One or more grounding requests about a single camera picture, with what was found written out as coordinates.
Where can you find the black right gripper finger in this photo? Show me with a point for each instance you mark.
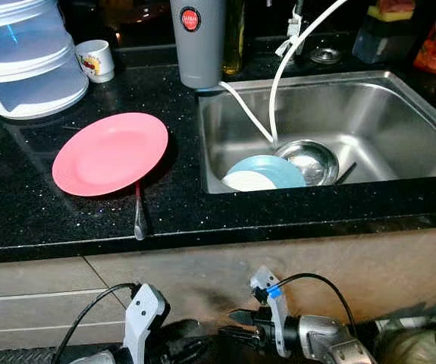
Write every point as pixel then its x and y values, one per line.
pixel 248 334
pixel 244 315

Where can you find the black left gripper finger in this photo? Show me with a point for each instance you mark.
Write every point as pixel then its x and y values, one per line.
pixel 199 350
pixel 189 329

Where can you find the pink plate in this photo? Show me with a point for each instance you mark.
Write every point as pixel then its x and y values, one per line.
pixel 108 155

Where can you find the wide beige cabinet door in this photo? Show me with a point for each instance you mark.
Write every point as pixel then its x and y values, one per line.
pixel 218 265

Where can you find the metal fork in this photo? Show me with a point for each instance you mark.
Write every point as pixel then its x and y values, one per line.
pixel 139 224

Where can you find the beige drawer front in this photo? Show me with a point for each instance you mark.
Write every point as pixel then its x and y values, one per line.
pixel 36 312
pixel 36 277
pixel 20 340

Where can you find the light blue plate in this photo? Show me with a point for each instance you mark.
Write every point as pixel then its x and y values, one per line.
pixel 278 171

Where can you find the stainless steel bowl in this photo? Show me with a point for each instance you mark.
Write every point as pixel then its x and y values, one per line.
pixel 316 159

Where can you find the stainless steel sink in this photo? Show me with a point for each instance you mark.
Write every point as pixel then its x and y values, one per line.
pixel 384 114

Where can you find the grey tumbler red badge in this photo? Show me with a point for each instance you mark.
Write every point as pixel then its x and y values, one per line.
pixel 199 53

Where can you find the round metal sink cap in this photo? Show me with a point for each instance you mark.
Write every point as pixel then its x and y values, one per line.
pixel 326 55

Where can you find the olive oil bottle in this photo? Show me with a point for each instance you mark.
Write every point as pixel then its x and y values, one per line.
pixel 234 38

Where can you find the white printed mug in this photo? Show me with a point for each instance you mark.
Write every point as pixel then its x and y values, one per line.
pixel 96 61

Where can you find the clear plastic food cover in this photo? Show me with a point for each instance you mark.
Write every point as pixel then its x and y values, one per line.
pixel 28 76

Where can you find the dark translucent container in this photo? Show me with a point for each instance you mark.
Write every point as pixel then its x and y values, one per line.
pixel 381 42

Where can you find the yellow sponge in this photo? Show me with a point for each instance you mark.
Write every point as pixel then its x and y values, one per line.
pixel 390 11

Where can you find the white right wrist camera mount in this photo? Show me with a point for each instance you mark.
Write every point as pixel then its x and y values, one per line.
pixel 274 303

